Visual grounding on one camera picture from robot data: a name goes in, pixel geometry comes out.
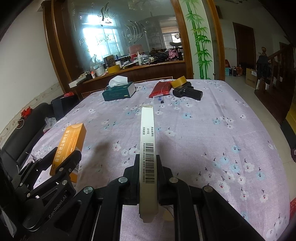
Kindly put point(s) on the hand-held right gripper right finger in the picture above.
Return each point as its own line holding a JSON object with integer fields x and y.
{"x": 165, "y": 187}

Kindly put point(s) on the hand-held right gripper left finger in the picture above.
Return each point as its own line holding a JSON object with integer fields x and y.
{"x": 133, "y": 185}

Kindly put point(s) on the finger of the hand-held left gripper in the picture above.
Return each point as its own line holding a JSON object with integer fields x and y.
{"x": 69, "y": 164}
{"x": 39, "y": 164}

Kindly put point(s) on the orange cardboard box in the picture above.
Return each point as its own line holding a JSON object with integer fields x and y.
{"x": 71, "y": 136}

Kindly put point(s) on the white barcode cardboard box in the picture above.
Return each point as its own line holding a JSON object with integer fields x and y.
{"x": 148, "y": 139}

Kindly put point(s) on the black sofa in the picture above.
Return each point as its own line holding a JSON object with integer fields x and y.
{"x": 20, "y": 139}

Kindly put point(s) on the clear plastic bag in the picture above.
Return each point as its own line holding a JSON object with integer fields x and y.
{"x": 49, "y": 125}

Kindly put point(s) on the red ribbon bow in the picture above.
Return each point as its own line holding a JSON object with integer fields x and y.
{"x": 26, "y": 112}

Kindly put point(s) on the black bag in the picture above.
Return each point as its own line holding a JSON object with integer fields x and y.
{"x": 64, "y": 107}

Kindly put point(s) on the purple floral tablecloth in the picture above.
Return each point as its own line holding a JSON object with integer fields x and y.
{"x": 196, "y": 139}

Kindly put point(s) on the small black stick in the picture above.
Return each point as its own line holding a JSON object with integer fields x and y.
{"x": 160, "y": 100}

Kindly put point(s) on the teal tissue box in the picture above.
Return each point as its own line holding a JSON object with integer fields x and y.
{"x": 120, "y": 92}

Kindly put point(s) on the black handheld device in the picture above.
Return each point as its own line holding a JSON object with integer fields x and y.
{"x": 187, "y": 92}

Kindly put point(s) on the round metal tin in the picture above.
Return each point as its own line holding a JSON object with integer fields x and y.
{"x": 99, "y": 71}

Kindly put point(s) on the flat red packet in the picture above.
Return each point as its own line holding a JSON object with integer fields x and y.
{"x": 159, "y": 89}

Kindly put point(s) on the brown tape roll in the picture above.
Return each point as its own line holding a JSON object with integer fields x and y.
{"x": 179, "y": 81}

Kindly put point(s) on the wooden glass partition cabinet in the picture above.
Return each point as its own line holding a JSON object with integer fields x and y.
{"x": 60, "y": 46}

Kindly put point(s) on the white spray bottle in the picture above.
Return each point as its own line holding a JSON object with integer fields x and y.
{"x": 140, "y": 59}

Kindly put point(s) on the brown cardboard box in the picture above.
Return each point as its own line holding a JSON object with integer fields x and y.
{"x": 251, "y": 77}

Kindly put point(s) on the wooden stair railing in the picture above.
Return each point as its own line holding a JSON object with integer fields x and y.
{"x": 277, "y": 81}

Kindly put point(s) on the brown wooden door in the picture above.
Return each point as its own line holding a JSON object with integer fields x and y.
{"x": 244, "y": 46}

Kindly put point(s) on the dark jacket on post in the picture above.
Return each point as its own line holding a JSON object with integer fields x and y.
{"x": 263, "y": 67}

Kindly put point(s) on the green bamboo wall decal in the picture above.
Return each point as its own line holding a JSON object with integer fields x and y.
{"x": 200, "y": 34}

